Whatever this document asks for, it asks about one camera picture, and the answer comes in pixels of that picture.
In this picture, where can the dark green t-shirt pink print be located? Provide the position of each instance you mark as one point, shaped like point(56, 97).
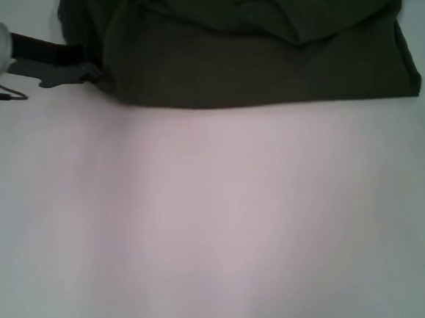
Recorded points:
point(242, 58)

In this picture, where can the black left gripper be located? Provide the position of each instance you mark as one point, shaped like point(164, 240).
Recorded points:
point(40, 49)

